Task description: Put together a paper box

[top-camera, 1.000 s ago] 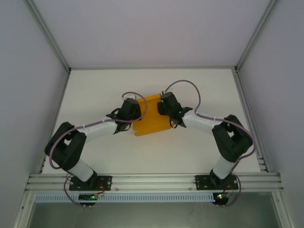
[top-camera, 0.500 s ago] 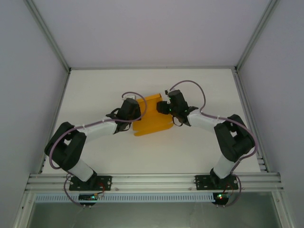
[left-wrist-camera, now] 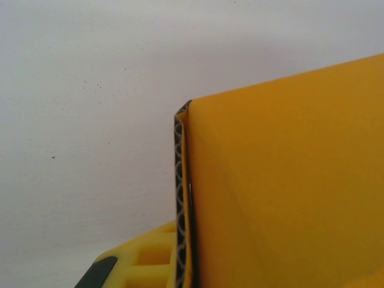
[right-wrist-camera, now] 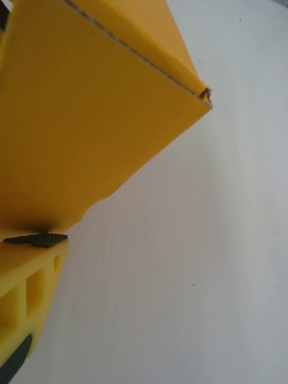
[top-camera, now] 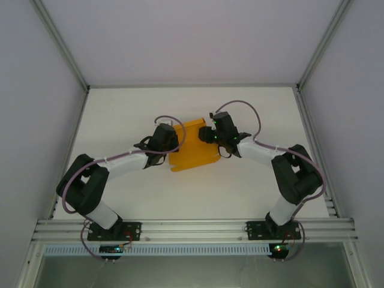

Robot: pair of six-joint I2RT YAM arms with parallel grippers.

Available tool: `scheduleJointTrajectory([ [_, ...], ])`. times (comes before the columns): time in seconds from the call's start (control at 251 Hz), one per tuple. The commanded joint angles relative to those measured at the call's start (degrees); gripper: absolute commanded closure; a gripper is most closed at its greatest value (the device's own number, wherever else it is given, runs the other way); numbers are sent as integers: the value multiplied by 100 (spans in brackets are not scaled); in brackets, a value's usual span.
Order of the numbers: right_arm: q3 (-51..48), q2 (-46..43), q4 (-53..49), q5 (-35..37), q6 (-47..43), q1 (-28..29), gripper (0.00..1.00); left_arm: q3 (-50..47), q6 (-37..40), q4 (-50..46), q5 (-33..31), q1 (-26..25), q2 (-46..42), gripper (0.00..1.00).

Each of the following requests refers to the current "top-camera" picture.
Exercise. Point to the aluminium frame post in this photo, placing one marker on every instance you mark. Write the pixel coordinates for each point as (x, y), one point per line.
(64, 51)
(322, 45)

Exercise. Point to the aluminium frame leg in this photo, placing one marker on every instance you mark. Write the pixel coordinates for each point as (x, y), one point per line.
(355, 264)
(30, 264)

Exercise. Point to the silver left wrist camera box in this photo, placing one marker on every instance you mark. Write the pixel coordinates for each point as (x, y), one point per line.
(169, 121)

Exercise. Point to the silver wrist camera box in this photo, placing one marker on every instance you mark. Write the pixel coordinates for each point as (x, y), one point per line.
(169, 121)
(211, 115)

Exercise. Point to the aluminium front rail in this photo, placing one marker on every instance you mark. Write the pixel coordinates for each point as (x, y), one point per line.
(192, 229)

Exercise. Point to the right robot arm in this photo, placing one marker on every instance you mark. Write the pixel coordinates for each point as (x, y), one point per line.
(297, 180)

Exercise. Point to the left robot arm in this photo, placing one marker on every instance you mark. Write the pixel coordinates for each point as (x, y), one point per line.
(87, 186)

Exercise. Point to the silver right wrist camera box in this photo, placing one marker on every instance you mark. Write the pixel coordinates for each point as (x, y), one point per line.
(211, 115)

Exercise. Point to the aluminium side rail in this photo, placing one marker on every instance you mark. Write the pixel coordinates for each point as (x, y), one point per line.
(309, 120)
(83, 103)

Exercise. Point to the orange paper box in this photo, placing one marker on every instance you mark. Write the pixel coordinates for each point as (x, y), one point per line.
(195, 150)

